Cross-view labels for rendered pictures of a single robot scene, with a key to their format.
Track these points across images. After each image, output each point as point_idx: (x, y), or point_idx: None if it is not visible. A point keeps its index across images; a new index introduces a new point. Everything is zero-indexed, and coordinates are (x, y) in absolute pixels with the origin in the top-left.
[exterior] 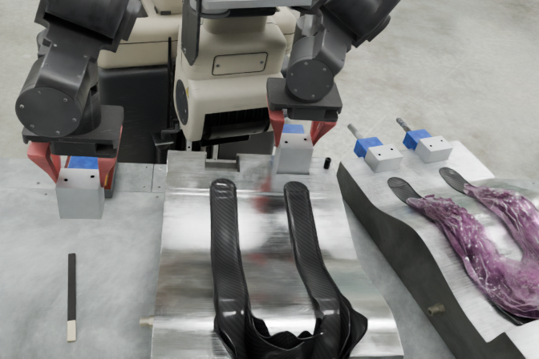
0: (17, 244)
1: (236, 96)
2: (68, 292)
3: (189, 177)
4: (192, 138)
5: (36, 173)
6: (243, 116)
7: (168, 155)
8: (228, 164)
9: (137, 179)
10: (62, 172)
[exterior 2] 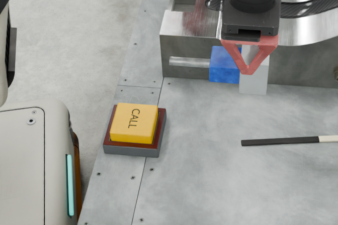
0: (225, 186)
1: (3, 20)
2: (288, 141)
3: (202, 22)
4: (6, 98)
5: (115, 181)
6: (7, 37)
7: (167, 34)
8: (172, 5)
9: (140, 97)
10: (247, 62)
